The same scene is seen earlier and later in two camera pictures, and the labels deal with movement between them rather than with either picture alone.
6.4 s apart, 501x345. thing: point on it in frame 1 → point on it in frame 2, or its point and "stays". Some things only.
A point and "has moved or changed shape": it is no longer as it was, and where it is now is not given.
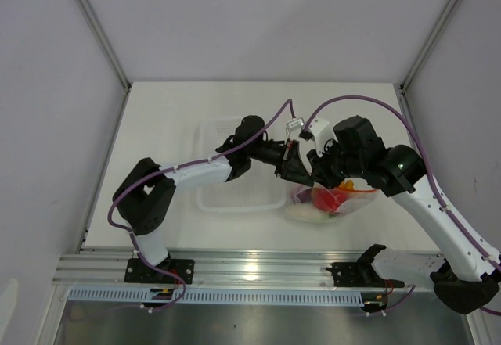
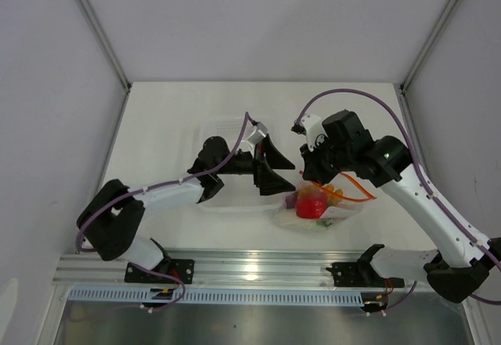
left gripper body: (288, 150) → (258, 150)
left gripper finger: (297, 170) → (268, 181)
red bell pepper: (328, 199) → (311, 203)
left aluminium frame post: (97, 27) stays
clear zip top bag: (329, 201) has moved or changed shape
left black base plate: (138, 271) stays
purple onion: (305, 196) → (290, 200)
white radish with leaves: (307, 213) → (316, 223)
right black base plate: (359, 274) stays
